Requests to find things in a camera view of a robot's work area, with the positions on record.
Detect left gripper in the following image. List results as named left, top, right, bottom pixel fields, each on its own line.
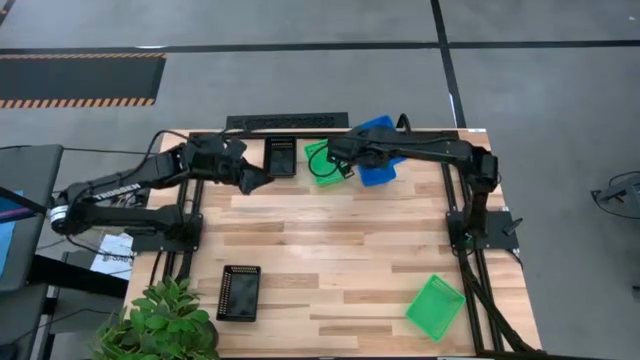
left=188, top=133, right=275, bottom=196

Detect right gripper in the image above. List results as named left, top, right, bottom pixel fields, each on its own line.
left=327, top=127, right=396, bottom=181

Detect black plastic slotted basket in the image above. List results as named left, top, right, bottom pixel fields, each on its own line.
left=263, top=135, right=298, bottom=179
left=215, top=264, right=263, bottom=323

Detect black perforated strip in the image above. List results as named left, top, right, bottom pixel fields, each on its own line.
left=225, top=112, right=350, bottom=131

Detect white papers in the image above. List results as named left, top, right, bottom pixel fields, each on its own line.
left=89, top=232, right=135, bottom=281

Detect black clamp lever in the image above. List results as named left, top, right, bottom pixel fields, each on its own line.
left=501, top=216, right=524, bottom=237

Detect green leafy potted plant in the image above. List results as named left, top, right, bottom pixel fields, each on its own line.
left=92, top=277, right=221, bottom=360

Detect black hazard-striped floor mat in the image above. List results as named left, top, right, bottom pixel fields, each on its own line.
left=0, top=52, right=168, bottom=110

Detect grey desk panel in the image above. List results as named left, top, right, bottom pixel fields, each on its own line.
left=0, top=144, right=65, bottom=294

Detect blue sheet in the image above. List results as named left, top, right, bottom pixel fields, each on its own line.
left=0, top=189, right=24, bottom=279

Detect grey stand base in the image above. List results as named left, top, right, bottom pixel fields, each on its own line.
left=590, top=171, right=640, bottom=221

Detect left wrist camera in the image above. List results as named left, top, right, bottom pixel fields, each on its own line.
left=222, top=135, right=249, bottom=160

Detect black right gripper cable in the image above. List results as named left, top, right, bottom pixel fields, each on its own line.
left=307, top=143, right=347, bottom=179

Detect black aluminium table frame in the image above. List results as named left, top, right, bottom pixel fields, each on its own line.
left=149, top=128, right=544, bottom=359

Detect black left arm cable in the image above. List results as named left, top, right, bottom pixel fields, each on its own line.
left=143, top=128, right=211, bottom=161

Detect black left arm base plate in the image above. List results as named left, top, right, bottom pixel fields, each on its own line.
left=131, top=212, right=204, bottom=253

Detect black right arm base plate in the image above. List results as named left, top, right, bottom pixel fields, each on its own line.
left=445, top=209, right=520, bottom=252

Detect black cable bundle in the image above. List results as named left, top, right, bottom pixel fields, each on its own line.
left=457, top=247, right=539, bottom=355

